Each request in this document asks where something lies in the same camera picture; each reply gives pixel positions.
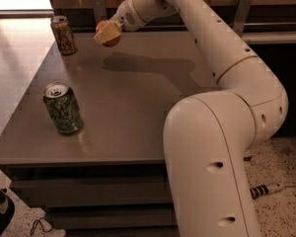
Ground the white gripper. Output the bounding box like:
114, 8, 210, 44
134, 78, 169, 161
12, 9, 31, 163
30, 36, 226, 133
93, 0, 147, 46

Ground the red apple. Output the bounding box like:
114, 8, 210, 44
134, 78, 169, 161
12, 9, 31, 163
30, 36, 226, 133
95, 20, 121, 48

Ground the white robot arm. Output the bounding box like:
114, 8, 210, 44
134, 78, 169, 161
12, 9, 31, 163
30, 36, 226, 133
95, 0, 288, 237

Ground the orange soda can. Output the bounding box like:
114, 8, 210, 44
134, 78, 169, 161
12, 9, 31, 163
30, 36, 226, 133
50, 16, 77, 55

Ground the green soda can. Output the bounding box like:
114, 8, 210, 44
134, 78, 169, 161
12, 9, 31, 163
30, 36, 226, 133
42, 81, 83, 134

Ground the grey drawer cabinet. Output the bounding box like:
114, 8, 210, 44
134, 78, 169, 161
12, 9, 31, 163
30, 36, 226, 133
0, 32, 215, 237

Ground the white power strip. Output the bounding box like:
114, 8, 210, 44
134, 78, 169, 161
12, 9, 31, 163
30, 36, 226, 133
250, 183, 284, 199

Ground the left metal bracket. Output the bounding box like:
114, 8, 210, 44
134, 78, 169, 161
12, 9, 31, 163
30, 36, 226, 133
91, 0, 107, 24

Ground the metal bracket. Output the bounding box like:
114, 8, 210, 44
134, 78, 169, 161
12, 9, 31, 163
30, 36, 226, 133
232, 0, 253, 36
91, 0, 107, 24

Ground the right metal bracket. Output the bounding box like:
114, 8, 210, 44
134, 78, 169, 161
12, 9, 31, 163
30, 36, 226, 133
232, 0, 253, 36

